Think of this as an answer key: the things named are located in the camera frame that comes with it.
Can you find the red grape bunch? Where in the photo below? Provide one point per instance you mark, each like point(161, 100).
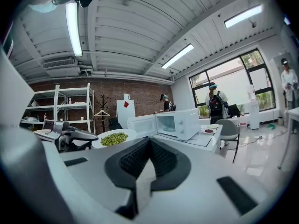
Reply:
point(209, 131)

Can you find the white jug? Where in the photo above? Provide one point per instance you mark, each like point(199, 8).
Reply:
point(126, 96)

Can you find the white fridge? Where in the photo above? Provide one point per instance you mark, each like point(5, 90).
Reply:
point(125, 113)

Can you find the small trash bin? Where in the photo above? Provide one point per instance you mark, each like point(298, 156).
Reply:
point(280, 121)

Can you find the person's face mask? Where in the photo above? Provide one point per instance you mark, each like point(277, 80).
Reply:
point(43, 8)

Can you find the green dustpan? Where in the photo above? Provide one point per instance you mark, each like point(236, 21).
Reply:
point(271, 125)

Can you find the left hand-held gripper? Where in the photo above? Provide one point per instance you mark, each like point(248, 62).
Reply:
point(57, 134)

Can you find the white plastic bag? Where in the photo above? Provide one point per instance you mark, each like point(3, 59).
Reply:
point(30, 119)

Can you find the white side table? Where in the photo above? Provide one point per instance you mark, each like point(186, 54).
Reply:
point(292, 115)

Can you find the white water dispenser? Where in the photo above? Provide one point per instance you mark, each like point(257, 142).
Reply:
point(253, 111)

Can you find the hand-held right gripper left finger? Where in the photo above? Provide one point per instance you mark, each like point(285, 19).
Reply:
point(126, 167)

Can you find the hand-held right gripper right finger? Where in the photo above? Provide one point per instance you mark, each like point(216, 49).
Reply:
point(168, 164)

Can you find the white ceiling pipe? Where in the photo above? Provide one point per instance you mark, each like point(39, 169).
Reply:
point(130, 76)

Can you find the white microwave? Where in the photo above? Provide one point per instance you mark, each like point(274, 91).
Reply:
point(187, 122)

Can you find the ceiling air conditioner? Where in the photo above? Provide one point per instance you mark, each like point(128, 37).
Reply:
point(61, 67)

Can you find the grey chair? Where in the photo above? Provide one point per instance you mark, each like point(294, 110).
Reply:
point(230, 129)

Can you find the white shelf rack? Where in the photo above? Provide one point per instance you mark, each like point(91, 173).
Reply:
point(72, 106)

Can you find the black office chair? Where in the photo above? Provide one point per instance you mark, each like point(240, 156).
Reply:
point(115, 124)

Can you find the dark coat rack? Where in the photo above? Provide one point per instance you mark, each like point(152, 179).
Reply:
point(102, 101)

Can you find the wooden clothes hanger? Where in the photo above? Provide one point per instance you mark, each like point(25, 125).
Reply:
point(102, 113)

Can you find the white canister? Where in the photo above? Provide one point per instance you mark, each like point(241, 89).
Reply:
point(243, 120)

